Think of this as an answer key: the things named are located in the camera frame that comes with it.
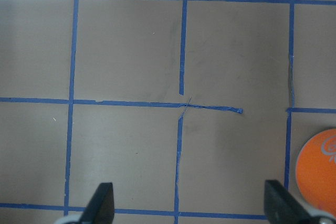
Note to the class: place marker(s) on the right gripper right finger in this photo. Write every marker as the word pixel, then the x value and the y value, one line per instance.
pixel 281 207

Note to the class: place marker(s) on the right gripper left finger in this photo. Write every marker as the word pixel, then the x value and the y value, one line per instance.
pixel 100 208

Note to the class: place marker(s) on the orange can with metal lid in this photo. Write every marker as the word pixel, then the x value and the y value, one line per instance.
pixel 315 171

